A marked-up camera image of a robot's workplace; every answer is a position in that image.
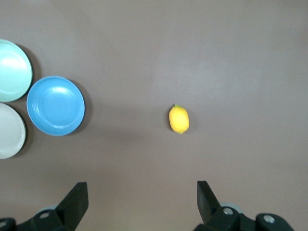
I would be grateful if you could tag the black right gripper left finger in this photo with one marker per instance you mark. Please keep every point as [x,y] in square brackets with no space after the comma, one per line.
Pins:
[65,211]

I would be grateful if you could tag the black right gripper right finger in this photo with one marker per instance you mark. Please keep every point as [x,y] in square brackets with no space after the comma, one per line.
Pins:
[216,219]

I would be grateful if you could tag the yellow lemon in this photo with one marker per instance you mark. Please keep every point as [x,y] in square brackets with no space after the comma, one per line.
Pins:
[179,119]

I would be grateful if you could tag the beige plate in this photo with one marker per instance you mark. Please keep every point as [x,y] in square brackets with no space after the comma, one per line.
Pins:
[10,132]

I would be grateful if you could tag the blue plate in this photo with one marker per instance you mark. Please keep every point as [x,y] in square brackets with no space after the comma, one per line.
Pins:
[55,106]

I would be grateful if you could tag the mint green plate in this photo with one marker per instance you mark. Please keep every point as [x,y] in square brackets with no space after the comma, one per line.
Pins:
[12,69]

